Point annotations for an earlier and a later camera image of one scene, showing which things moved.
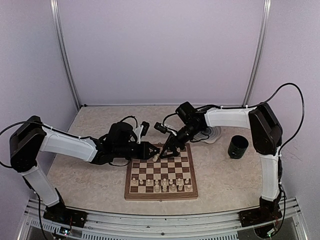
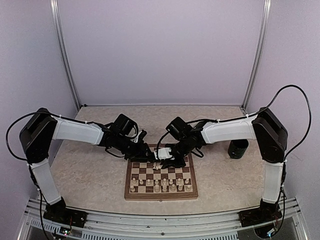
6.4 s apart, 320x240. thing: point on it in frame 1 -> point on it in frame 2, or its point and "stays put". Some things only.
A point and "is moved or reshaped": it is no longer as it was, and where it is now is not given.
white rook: x=155 y=157 is moved or reshaped
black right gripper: x=171 y=138 -> x=166 y=163
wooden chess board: x=158 y=178 stays put
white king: x=165 y=183 stays put
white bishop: x=173 y=188 stays put
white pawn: x=157 y=188 stays put
